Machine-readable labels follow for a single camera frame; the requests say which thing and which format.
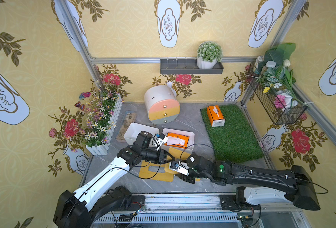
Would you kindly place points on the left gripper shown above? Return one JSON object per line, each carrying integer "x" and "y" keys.
{"x": 162, "y": 155}

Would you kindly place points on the wooden slotted lid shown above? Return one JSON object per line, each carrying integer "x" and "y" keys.
{"x": 179, "y": 156}
{"x": 158, "y": 172}

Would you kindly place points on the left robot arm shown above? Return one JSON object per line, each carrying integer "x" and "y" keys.
{"x": 99, "y": 185}

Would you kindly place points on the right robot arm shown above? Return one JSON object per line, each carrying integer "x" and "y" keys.
{"x": 296, "y": 183}

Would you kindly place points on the wooden tray with stones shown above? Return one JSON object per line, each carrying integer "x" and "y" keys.
{"x": 128, "y": 119}

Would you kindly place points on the round pastel drawer cabinet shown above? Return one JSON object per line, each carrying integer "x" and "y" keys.
{"x": 161, "y": 104}

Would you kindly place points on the green artificial grass mat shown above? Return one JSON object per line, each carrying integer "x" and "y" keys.
{"x": 235, "y": 141}

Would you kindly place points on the white fence flower planter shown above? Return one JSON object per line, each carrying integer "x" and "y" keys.
{"x": 101, "y": 111}

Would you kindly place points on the potted green succulent plant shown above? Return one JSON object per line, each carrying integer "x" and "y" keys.
{"x": 208, "y": 54}

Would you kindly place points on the artificial flower bouquet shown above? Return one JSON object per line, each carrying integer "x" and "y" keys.
{"x": 274, "y": 71}

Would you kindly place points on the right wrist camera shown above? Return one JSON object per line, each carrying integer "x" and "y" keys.
{"x": 179, "y": 167}

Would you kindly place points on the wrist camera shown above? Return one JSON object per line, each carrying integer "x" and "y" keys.
{"x": 159, "y": 140}
{"x": 179, "y": 167}

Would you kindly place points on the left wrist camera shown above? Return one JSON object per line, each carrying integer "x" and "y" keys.
{"x": 159, "y": 140}

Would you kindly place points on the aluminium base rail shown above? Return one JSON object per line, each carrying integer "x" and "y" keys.
{"x": 208, "y": 207}

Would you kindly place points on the grey wall shelf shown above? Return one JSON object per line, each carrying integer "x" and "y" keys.
{"x": 187, "y": 66}

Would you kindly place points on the black wire wall basket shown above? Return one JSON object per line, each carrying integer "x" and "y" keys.
{"x": 281, "y": 107}

